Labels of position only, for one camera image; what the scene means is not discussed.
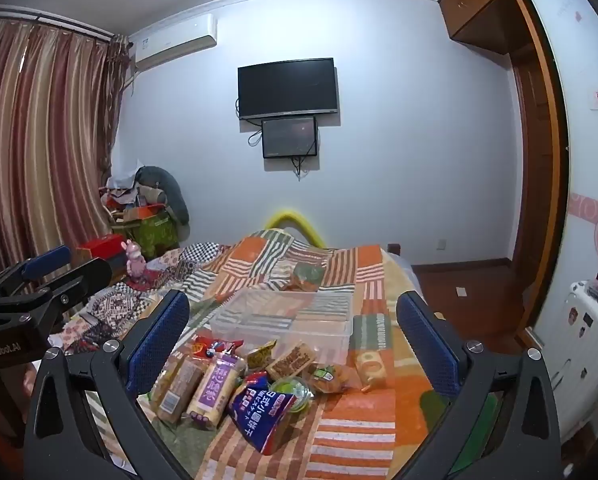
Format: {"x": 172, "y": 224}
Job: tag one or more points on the brown bread loaf packet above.
{"x": 176, "y": 390}

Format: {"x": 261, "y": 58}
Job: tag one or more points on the red box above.
{"x": 101, "y": 247}

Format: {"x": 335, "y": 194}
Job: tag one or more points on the clear plastic container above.
{"x": 284, "y": 317}

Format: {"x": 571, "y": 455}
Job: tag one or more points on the curtain rail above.
{"x": 54, "y": 21}

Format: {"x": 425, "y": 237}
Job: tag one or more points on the white wall socket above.
{"x": 443, "y": 244}

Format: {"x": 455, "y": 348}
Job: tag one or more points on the white suitcase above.
{"x": 586, "y": 350}

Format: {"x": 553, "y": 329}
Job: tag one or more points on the pile of papers and boxes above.
{"x": 121, "y": 195}

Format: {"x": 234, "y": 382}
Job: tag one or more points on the wooden overhead cabinet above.
{"x": 479, "y": 5}

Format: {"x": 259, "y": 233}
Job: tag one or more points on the white air conditioner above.
{"x": 174, "y": 42}

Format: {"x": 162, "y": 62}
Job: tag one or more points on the striped brown curtain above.
{"x": 39, "y": 135}

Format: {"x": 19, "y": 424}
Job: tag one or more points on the purple label bread loaf packet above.
{"x": 214, "y": 390}

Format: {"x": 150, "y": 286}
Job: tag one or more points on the red snack packet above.
{"x": 219, "y": 346}

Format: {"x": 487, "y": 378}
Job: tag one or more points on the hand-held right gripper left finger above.
{"x": 164, "y": 330}

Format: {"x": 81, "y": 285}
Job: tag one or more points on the large black wall television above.
{"x": 289, "y": 87}

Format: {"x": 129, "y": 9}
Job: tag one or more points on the pink plush toy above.
{"x": 135, "y": 260}

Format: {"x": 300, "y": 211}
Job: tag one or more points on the white wardrobe door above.
{"x": 584, "y": 160}

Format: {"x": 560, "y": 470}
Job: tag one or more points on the small black wall monitor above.
{"x": 289, "y": 137}

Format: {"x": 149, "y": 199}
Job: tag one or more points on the yellow foam tube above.
{"x": 291, "y": 216}

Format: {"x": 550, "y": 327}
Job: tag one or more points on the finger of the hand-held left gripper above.
{"x": 49, "y": 260}
{"x": 84, "y": 277}

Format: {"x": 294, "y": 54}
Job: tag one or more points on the orange striped patchwork blanket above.
{"x": 359, "y": 410}

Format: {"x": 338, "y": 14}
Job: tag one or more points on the green jelly cup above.
{"x": 291, "y": 391}

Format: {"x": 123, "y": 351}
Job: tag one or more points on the blue snack packet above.
{"x": 261, "y": 410}

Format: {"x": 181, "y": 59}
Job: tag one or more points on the clear bag of golden cookies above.
{"x": 329, "y": 377}

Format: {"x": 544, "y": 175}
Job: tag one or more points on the brown wooden door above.
{"x": 534, "y": 185}

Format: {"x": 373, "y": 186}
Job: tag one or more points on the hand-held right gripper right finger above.
{"x": 424, "y": 340}

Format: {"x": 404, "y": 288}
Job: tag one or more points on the yellow snack packet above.
{"x": 260, "y": 357}

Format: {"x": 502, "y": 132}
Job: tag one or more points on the brown label cake packet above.
{"x": 291, "y": 360}

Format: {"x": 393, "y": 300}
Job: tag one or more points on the small yellow orange packet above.
{"x": 371, "y": 367}

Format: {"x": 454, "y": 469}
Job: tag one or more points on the wooden bed post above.
{"x": 394, "y": 248}

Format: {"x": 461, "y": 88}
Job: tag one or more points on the checkered patchwork quilt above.
{"x": 124, "y": 305}

